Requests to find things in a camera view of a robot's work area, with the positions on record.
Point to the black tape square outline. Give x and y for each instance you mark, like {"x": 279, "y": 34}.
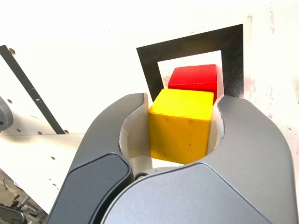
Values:
{"x": 147, "y": 60}

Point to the red cube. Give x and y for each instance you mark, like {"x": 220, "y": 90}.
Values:
{"x": 194, "y": 74}

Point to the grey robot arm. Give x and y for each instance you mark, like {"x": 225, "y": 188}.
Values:
{"x": 4, "y": 114}

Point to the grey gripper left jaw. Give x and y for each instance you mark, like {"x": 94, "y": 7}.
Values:
{"x": 98, "y": 144}

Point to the yellow cube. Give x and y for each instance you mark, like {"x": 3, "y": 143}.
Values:
{"x": 180, "y": 130}

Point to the black tape strip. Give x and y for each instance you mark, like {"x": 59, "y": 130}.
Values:
{"x": 33, "y": 93}

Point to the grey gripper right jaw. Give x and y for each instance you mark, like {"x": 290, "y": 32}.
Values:
{"x": 210, "y": 193}

